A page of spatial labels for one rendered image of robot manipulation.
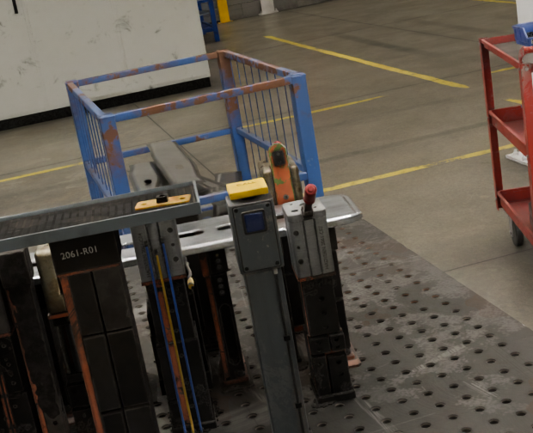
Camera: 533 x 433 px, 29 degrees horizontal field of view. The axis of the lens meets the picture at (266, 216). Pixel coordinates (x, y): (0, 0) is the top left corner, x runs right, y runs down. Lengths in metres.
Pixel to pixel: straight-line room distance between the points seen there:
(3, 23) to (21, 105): 0.76
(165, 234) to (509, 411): 0.65
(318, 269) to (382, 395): 0.27
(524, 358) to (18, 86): 8.23
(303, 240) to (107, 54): 8.20
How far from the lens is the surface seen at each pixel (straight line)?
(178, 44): 9.98
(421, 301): 2.24
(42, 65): 9.83
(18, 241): 1.53
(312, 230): 1.75
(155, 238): 1.72
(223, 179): 4.67
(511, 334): 2.05
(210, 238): 1.89
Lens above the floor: 1.56
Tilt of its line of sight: 17 degrees down
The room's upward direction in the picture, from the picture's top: 10 degrees counter-clockwise
